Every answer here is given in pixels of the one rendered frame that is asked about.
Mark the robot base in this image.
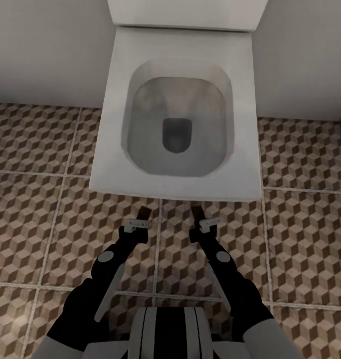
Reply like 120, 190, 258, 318
81, 316, 252, 359

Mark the mousetrap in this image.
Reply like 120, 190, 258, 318
137, 206, 152, 220
191, 206, 206, 225

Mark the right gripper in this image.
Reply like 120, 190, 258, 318
189, 221, 217, 248

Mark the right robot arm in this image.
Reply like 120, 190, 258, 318
189, 217, 305, 359

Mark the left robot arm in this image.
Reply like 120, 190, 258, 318
30, 219, 152, 359

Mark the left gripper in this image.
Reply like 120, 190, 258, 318
119, 226, 148, 251

